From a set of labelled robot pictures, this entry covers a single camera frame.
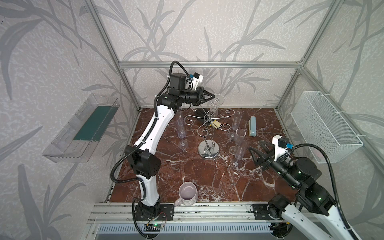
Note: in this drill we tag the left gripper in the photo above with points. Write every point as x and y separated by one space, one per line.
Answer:
201 95

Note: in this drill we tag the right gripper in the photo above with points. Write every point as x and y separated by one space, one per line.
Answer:
269 160

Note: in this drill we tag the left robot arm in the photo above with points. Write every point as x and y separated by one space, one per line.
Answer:
180 88

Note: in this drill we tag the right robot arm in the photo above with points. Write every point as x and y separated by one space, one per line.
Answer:
316 213

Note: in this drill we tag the chrome wine glass rack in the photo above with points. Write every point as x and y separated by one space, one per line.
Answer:
209 149

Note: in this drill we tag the black yellow work glove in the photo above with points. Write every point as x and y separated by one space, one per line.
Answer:
207 117

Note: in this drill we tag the pink object in basket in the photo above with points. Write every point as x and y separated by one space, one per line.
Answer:
318 154

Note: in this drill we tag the lilac ceramic mug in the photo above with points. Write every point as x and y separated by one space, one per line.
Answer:
188 195

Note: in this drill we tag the green circuit board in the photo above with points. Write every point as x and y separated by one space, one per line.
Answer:
156 227

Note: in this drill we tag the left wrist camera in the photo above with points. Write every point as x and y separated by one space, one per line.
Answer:
196 80

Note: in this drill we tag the white wire wall basket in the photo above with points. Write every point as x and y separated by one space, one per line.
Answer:
322 125

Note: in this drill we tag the clear acrylic wall shelf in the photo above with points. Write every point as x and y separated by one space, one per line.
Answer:
79 138

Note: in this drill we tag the aluminium front rail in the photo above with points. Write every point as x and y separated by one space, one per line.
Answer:
206 212

